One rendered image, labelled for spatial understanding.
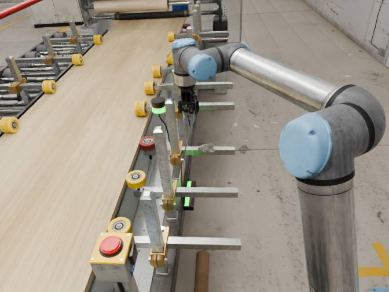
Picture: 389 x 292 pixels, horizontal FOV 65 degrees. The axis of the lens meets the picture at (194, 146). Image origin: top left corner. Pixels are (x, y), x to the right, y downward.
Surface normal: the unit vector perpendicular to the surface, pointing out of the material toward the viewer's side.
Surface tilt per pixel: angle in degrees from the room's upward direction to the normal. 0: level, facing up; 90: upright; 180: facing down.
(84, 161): 0
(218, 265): 0
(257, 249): 0
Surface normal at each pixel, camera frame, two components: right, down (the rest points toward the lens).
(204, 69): 0.35, 0.54
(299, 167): -0.92, 0.17
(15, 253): -0.06, -0.80
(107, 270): -0.07, 0.60
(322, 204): -0.44, 0.36
